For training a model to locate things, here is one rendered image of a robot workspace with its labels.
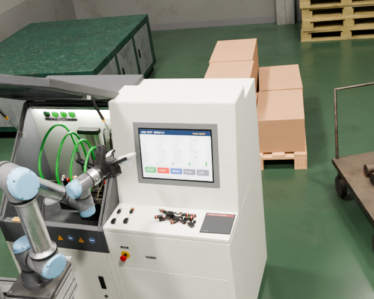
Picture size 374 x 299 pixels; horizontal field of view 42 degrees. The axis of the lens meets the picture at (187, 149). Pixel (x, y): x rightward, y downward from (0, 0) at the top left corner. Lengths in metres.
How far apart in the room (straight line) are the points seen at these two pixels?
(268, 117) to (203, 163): 2.05
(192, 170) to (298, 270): 1.40
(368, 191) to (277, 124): 1.08
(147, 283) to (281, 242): 1.38
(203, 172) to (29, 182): 0.99
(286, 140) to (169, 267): 2.23
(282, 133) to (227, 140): 2.10
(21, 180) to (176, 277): 1.15
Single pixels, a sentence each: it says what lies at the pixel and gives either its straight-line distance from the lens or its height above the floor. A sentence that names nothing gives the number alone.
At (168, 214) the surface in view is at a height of 1.02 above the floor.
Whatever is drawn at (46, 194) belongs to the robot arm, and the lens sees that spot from 2.23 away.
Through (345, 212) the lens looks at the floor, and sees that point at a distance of 4.19.
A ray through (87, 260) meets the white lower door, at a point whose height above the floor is 0.72.
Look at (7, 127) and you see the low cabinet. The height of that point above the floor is 0.17.
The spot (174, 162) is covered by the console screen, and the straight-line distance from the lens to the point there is 2.60.
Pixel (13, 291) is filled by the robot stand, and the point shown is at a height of 1.04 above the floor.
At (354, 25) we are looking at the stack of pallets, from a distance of 7.94.
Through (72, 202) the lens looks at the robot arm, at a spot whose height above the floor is 1.35.
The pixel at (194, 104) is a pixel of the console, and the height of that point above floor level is 1.54.
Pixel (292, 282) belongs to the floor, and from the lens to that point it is 3.59.
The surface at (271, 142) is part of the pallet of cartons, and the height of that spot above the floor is 0.28.
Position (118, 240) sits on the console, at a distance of 2.71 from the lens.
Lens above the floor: 2.59
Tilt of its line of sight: 30 degrees down
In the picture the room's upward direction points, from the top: 9 degrees counter-clockwise
